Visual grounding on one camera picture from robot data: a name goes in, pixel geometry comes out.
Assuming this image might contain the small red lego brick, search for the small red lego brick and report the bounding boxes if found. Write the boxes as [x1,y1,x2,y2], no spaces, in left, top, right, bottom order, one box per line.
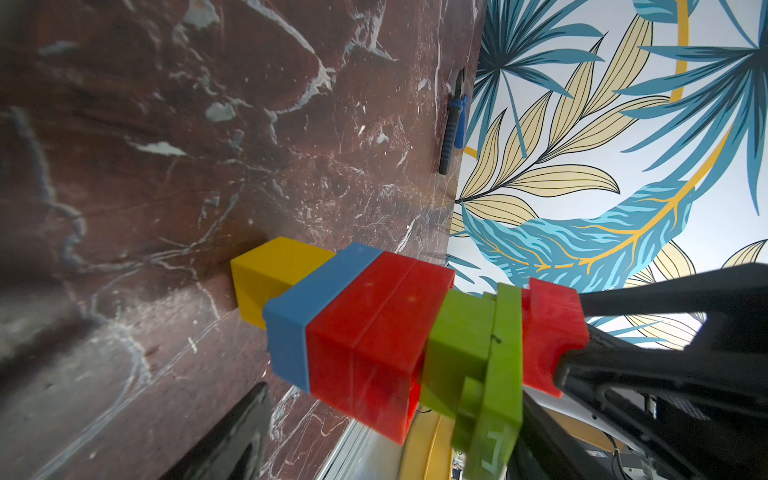
[522,278,589,398]

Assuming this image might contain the red 2x4 lego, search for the red 2x4 lego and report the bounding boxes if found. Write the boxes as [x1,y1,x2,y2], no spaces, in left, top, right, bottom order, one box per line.
[306,244,416,416]
[352,252,455,444]

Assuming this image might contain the blue handled pliers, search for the blue handled pliers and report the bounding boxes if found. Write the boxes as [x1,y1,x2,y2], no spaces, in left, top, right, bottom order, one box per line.
[438,68,469,175]

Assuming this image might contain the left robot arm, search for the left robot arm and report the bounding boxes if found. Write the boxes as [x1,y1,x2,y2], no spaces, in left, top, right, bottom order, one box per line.
[239,250,767,479]

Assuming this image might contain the green 2x4 lego brick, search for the green 2x4 lego brick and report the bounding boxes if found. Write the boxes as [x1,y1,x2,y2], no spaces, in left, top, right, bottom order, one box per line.
[452,284,523,479]

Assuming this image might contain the green 2x2 lego front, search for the green 2x2 lego front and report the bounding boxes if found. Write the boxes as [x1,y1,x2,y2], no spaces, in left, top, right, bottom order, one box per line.
[420,289,495,419]

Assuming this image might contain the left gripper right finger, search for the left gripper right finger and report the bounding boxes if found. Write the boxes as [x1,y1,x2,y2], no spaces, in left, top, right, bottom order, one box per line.
[555,264,767,479]

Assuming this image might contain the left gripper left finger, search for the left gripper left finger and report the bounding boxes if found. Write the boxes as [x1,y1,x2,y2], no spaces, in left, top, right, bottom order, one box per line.
[161,382,272,479]

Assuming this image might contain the blue 2x4 lego brick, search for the blue 2x4 lego brick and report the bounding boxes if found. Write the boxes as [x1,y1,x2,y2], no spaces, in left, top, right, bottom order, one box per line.
[262,237,382,393]

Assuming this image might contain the orange 2x2 lego brick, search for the orange 2x2 lego brick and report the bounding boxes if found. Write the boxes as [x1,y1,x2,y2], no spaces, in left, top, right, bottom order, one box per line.
[230,237,336,330]

